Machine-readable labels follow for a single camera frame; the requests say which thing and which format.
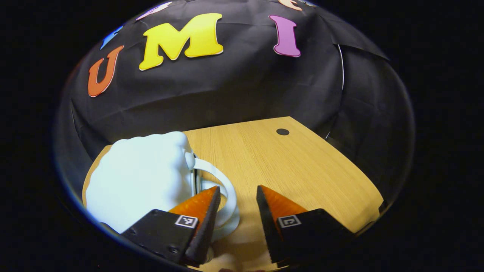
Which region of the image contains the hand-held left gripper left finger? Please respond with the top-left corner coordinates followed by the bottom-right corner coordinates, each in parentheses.
top-left (120, 185), bottom-right (222, 267)

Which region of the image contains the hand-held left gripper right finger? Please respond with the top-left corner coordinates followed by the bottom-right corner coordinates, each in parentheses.
top-left (256, 184), bottom-right (357, 264)

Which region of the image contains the light blue small suitcase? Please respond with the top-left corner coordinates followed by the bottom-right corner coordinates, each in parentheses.
top-left (85, 131), bottom-right (241, 243)

